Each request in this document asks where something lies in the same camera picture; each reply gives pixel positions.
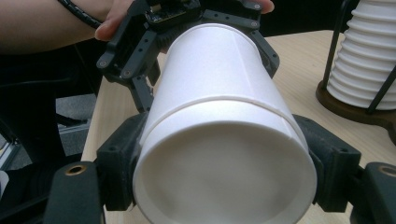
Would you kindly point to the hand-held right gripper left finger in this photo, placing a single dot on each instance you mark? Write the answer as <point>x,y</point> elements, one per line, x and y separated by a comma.
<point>120,161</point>

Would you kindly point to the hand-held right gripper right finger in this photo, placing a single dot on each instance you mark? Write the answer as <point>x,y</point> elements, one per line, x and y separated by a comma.
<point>333,168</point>

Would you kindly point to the tall stack of white cups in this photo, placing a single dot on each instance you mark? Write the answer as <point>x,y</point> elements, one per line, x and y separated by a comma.
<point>370,56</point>

